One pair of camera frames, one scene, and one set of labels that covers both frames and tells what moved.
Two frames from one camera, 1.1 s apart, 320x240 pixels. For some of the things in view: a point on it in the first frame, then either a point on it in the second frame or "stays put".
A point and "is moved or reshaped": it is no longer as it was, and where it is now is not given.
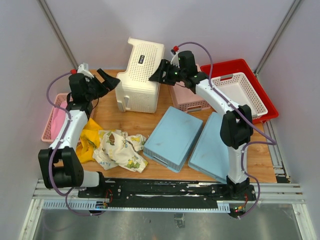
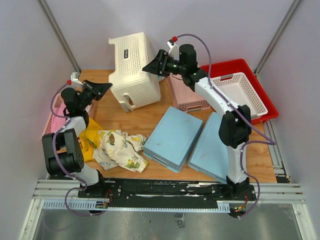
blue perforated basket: x=210 y=158 stays put
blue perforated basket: x=170 y=142 stays put
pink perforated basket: x=186 y=99 stays put
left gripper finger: x=110 y=82 → x=96 y=90
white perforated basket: x=238 y=89 stays put
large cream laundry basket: x=135 y=92 is moved or reshaped
